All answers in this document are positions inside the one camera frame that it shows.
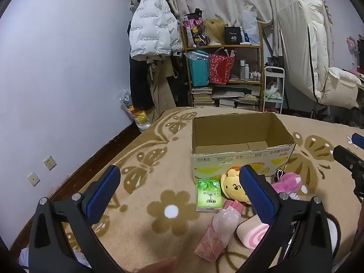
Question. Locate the printed cardboard box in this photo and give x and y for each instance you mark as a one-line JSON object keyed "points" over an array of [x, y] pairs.
{"points": [[241, 159]]}

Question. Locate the white quilted duvet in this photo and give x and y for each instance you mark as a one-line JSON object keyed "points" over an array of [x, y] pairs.
{"points": [[301, 42]]}

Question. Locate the beige hanging trousers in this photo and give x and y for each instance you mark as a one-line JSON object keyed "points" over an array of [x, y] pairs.
{"points": [[162, 91]]}

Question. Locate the cream cushioned chair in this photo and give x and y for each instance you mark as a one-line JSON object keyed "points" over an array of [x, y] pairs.
{"points": [[341, 88]]}

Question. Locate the row of small bottles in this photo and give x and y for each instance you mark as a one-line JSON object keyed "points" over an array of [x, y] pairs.
{"points": [[256, 76]]}

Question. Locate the teal bag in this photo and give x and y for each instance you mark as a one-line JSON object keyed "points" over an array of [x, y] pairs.
{"points": [[199, 69]]}

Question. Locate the black box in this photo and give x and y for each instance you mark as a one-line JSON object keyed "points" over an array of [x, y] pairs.
{"points": [[233, 35]]}

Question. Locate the stack of books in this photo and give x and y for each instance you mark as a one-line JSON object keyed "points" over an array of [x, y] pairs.
{"points": [[202, 96]]}

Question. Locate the short white bottle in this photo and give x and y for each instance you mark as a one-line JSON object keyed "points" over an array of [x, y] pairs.
{"points": [[246, 72]]}

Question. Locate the cat plush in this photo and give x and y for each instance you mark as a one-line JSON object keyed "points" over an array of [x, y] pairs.
{"points": [[271, 86]]}

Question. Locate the yellow bear plush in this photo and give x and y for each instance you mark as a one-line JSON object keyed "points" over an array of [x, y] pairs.
{"points": [[231, 187]]}

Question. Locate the pink swirl roll plush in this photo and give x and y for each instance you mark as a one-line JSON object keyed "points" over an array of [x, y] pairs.
{"points": [[253, 234]]}

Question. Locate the white cloth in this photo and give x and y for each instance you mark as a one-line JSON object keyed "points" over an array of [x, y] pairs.
{"points": [[27, 258]]}

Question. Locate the pink towel pack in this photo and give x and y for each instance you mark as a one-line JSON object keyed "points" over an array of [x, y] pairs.
{"points": [[219, 227]]}

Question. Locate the tall white bottle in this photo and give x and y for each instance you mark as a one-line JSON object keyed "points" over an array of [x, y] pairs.
{"points": [[242, 69]]}

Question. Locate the dark hanging clothes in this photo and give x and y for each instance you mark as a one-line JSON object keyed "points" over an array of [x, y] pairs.
{"points": [[180, 82]]}

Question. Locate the white plastic bag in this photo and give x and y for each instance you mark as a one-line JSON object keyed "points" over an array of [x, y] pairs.
{"points": [[250, 25]]}

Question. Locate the white trolley cart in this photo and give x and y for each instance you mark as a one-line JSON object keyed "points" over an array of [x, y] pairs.
{"points": [[283, 88]]}

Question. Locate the pink fan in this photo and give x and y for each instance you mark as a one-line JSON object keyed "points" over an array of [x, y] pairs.
{"points": [[352, 51]]}

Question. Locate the blonde wig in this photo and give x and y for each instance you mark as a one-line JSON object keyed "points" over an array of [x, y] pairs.
{"points": [[214, 31]]}

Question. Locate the dark monitor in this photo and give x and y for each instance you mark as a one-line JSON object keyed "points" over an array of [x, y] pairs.
{"points": [[361, 52]]}

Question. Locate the green tissue packet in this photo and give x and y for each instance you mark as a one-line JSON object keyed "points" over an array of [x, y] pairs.
{"points": [[209, 197]]}

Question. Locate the stack of papers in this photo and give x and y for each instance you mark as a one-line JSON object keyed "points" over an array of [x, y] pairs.
{"points": [[236, 98]]}

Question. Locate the white puffer jacket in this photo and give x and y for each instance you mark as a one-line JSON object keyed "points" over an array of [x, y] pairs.
{"points": [[153, 25]]}

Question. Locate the black hanging coat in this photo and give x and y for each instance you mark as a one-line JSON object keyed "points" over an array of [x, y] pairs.
{"points": [[139, 85]]}

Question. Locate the pink plush toy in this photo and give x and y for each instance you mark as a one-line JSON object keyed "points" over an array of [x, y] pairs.
{"points": [[287, 183]]}

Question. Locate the wooden shelf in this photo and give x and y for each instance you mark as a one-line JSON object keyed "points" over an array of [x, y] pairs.
{"points": [[260, 62]]}

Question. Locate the wall socket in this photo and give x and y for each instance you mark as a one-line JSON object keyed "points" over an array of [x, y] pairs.
{"points": [[49, 163], [33, 179]]}

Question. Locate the red patterned bag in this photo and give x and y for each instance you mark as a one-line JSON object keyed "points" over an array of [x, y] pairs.
{"points": [[221, 68]]}

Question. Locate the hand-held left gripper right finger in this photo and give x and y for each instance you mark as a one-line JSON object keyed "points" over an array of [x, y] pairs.
{"points": [[257, 193]]}

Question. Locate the beige floral carpet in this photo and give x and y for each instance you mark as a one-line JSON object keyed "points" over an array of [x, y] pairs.
{"points": [[170, 182]]}

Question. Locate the purple floral bag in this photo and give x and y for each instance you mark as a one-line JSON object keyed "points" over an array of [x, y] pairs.
{"points": [[194, 31]]}

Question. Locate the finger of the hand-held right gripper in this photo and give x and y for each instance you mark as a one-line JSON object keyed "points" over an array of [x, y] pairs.
{"points": [[359, 141], [348, 159]]}

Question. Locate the plastic bag of toys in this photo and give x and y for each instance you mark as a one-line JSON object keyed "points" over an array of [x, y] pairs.
{"points": [[136, 113]]}

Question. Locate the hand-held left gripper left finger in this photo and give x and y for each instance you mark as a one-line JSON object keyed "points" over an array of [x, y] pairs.
{"points": [[103, 193]]}

